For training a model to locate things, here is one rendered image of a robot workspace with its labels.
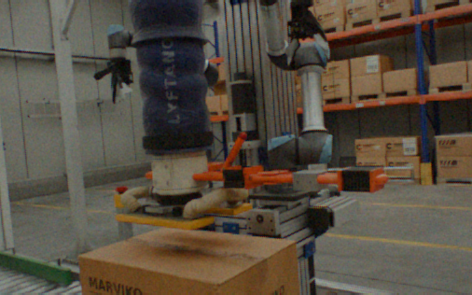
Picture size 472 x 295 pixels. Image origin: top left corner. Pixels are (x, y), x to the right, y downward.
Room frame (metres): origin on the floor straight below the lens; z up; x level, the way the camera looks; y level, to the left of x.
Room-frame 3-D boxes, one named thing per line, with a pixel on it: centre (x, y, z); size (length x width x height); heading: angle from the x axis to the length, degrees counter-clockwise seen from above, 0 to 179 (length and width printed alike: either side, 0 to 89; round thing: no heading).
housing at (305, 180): (1.07, -0.18, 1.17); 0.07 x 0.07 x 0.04; 52
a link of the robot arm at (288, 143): (1.76, -0.20, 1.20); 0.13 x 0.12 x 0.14; 78
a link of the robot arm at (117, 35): (1.98, 0.51, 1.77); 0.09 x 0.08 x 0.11; 131
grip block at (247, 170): (1.20, -0.01, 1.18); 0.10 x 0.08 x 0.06; 142
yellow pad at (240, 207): (1.43, 0.12, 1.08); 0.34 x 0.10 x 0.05; 52
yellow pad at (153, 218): (1.28, 0.24, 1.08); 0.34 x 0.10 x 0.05; 52
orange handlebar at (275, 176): (1.33, -0.05, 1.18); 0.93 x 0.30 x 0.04; 52
